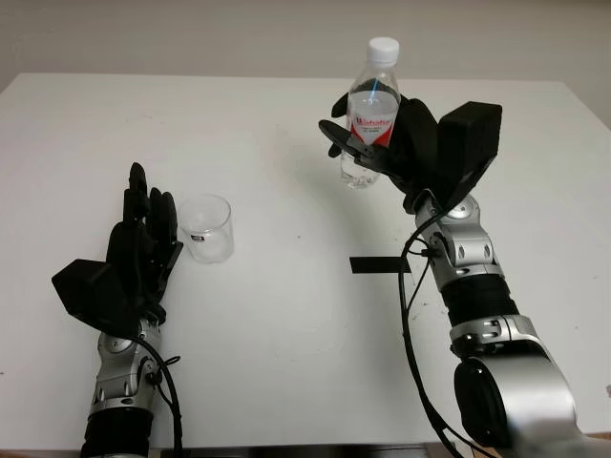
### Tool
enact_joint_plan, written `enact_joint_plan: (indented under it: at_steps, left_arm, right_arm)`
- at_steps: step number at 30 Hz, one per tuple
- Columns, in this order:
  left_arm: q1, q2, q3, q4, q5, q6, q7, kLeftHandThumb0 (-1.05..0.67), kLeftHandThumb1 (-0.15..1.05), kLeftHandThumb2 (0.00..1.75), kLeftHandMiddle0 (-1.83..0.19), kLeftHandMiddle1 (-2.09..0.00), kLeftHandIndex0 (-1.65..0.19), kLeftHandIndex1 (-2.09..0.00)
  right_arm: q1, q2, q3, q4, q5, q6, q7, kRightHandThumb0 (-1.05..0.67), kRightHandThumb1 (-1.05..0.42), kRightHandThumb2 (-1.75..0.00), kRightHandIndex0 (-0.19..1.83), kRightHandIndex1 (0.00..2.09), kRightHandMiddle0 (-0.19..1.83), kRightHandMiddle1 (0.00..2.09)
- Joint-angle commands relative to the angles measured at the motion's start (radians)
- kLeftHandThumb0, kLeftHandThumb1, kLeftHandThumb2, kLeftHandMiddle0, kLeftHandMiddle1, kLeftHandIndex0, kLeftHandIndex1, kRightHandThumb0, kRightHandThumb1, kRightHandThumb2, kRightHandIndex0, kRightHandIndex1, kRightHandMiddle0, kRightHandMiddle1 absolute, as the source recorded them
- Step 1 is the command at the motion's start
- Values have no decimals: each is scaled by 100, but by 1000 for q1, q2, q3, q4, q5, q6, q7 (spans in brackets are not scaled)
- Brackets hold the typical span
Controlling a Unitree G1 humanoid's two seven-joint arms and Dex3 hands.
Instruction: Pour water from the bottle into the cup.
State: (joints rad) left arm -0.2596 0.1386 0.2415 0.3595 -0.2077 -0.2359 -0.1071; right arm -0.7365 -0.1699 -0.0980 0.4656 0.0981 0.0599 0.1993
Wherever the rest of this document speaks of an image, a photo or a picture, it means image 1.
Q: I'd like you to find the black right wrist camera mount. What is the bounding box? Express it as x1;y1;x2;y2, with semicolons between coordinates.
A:
436;100;504;211

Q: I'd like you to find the black tape strip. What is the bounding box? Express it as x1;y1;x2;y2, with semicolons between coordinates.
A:
348;256;411;277

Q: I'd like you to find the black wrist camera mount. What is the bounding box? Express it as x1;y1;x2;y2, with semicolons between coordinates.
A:
51;259;139;338
436;100;504;211

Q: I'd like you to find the clear plastic water bottle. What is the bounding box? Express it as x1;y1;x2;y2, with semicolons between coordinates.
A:
339;36;402;191

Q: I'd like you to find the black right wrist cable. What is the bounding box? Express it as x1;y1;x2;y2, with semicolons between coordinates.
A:
398;190;474;458

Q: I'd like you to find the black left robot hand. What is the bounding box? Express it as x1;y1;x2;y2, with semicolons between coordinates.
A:
105;161;185;326

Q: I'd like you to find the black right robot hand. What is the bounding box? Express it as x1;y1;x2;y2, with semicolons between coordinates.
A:
318;91;454;214

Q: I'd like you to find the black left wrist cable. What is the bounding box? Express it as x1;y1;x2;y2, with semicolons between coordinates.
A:
137;333;185;458

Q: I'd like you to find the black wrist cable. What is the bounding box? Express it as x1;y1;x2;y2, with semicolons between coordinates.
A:
137;333;185;458
398;190;474;458

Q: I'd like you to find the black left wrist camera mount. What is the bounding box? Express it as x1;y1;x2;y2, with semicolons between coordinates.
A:
51;259;139;338

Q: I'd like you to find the clear glass cup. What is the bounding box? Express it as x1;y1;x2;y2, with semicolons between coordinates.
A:
179;194;236;263

